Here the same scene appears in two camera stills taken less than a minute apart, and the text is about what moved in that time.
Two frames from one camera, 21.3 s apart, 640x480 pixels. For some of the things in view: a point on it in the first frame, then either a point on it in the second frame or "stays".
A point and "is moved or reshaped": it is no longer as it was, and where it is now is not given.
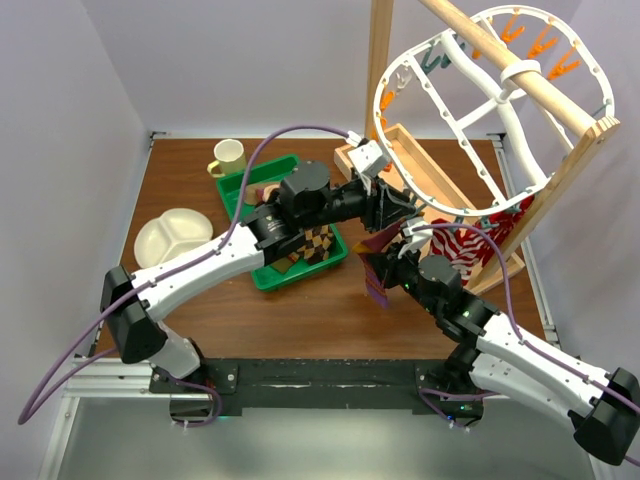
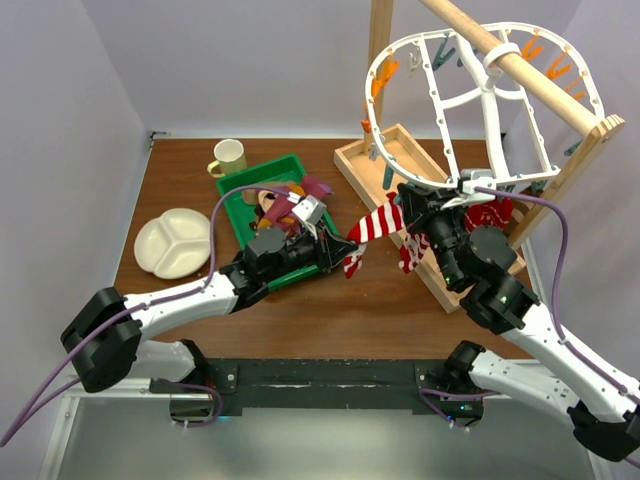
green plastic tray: [234, 185] stays
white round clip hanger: [526, 196] to [453, 115]
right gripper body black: [402, 272] to [445, 231]
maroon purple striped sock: [377, 244] is moved or reshaped
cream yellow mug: [231, 156] stays
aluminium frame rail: [101, 378] stays
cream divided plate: [174, 232] stays
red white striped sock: [466, 247] is moved or reshaped
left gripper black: [390, 206] to [336, 249]
